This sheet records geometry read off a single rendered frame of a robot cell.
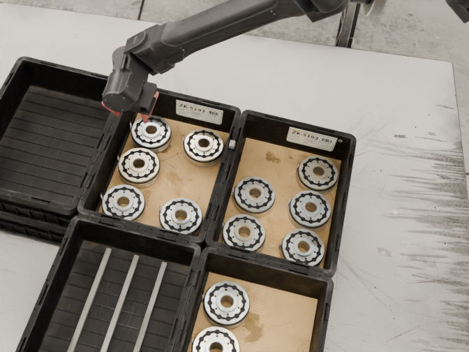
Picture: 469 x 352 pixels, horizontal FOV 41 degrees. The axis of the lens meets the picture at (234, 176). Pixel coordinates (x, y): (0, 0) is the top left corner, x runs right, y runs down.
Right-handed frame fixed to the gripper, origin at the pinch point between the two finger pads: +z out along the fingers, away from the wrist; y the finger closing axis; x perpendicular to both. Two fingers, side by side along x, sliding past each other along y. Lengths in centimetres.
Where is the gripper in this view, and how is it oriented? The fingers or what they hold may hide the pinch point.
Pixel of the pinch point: (132, 115)
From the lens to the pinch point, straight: 142.3
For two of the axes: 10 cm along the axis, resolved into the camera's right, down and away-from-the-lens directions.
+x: 2.4, -8.2, 5.2
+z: -0.8, 5.1, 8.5
